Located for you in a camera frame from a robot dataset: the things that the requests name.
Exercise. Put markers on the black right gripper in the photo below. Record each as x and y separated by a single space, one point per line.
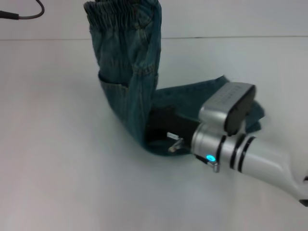
168 122

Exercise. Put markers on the blue denim shorts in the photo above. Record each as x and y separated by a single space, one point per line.
120 60

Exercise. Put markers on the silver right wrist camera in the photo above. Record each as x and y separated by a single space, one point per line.
223 101

